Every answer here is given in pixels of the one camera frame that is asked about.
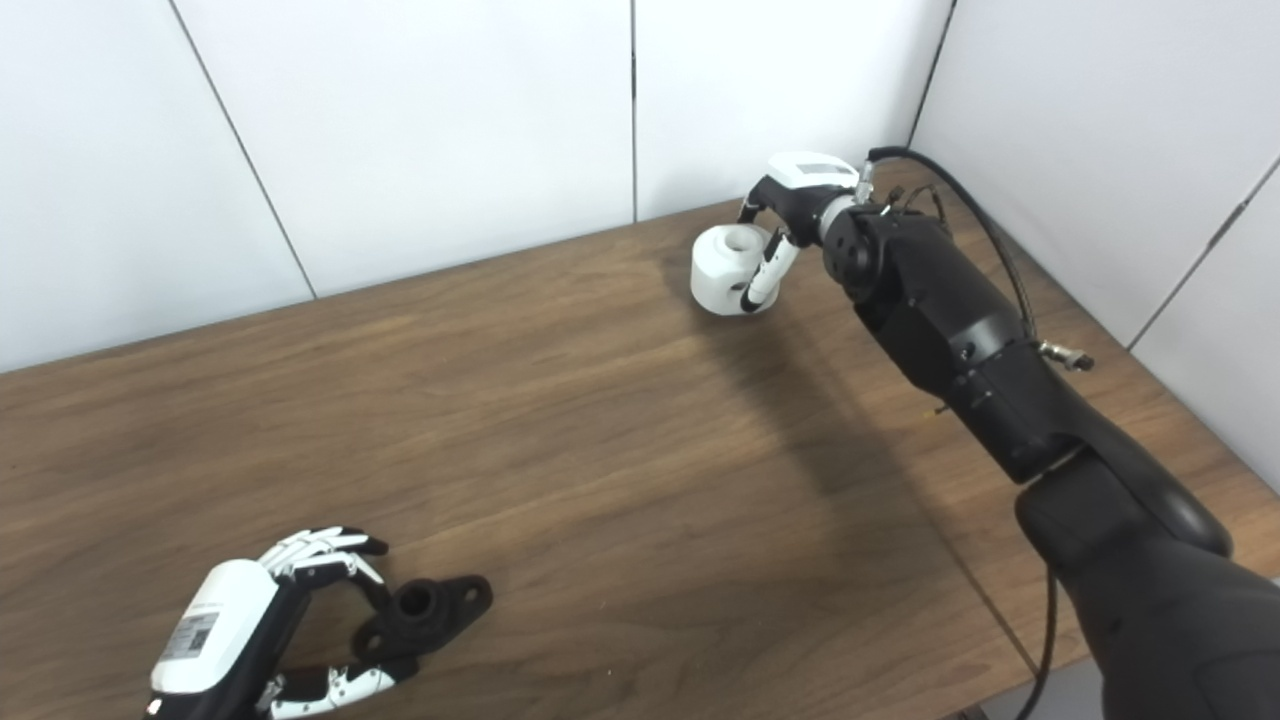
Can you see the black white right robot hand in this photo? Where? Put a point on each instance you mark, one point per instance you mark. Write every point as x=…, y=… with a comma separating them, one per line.
x=805, y=190

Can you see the round white plastic piece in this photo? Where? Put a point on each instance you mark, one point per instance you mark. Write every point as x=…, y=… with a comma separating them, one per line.
x=720, y=275

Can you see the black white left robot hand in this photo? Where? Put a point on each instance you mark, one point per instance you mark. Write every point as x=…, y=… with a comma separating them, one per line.
x=215, y=620

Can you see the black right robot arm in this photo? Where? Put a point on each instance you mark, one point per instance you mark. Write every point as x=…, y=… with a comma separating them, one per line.
x=960, y=330

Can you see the black flanged holder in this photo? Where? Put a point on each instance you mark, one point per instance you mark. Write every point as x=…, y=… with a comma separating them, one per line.
x=445, y=605

